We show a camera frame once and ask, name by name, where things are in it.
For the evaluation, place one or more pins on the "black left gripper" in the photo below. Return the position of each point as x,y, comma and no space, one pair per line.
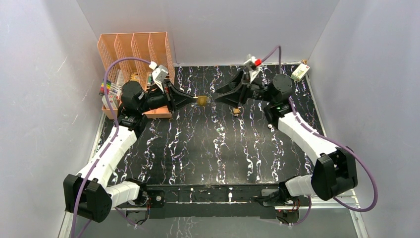
169,99

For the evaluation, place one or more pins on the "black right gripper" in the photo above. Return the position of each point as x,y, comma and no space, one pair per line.
232,96

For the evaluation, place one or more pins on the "small brass padlock with key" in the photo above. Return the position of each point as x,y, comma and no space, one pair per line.
201,100

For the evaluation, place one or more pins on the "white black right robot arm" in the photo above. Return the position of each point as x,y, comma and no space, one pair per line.
335,169

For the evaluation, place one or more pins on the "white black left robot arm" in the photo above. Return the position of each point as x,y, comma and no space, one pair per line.
87,193

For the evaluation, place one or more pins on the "padlock with silver shackle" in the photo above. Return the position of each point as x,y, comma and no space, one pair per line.
236,111

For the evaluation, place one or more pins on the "pink plastic file organizer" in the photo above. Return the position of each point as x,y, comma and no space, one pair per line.
150,46

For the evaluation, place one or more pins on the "small white red box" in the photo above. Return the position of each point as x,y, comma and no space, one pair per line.
110,102

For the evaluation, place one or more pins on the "white green small box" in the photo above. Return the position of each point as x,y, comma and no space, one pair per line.
299,73

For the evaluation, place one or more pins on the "colourful marker pen set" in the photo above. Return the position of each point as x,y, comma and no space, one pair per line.
111,88

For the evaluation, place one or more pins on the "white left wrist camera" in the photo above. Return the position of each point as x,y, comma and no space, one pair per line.
159,73

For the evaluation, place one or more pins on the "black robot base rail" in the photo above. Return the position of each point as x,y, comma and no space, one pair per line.
233,200

